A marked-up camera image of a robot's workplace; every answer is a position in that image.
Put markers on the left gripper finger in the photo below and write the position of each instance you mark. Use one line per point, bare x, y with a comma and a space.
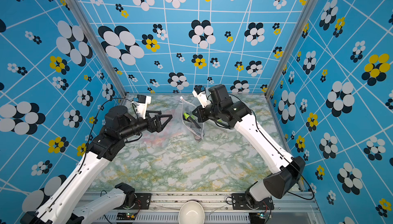
152, 113
161, 121

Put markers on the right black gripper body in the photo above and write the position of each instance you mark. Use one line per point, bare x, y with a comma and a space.
206, 114

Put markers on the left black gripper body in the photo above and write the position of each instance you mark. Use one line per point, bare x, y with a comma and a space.
152, 126

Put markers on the dark purple eggplant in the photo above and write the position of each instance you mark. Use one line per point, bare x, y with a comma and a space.
191, 123

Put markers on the clear pink-dotted zip bag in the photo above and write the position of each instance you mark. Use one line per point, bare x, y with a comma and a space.
175, 105

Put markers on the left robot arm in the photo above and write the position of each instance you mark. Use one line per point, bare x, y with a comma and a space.
60, 207

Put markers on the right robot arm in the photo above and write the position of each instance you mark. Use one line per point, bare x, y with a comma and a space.
286, 170

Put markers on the white bowl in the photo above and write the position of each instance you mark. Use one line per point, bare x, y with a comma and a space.
191, 212

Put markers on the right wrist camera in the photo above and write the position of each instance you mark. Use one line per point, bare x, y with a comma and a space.
202, 97

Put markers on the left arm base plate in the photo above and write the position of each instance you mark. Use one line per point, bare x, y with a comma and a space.
139, 201

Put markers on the aluminium front rail frame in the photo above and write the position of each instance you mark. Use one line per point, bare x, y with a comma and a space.
214, 208

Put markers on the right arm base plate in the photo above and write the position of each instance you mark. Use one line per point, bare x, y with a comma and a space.
242, 201

